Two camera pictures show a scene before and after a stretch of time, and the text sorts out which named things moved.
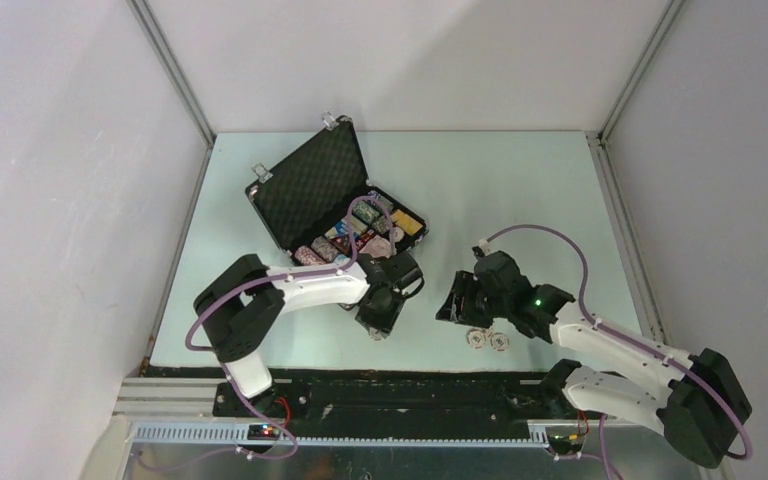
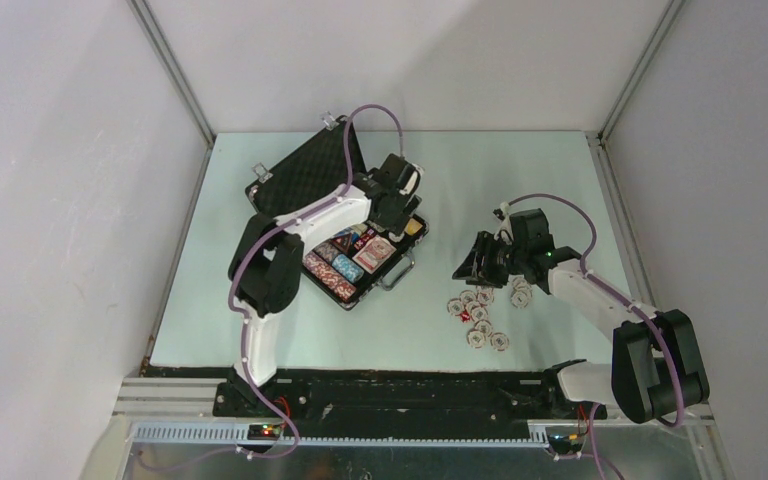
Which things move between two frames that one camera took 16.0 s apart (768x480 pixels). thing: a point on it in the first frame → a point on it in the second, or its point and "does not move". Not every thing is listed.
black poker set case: x=321 y=209 does not move
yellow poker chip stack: x=405 y=223 does not move
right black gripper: x=464 y=285 → x=472 y=267
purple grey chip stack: x=325 y=249 does not move
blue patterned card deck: x=340 y=230 does not move
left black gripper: x=385 y=322 → x=397 y=222
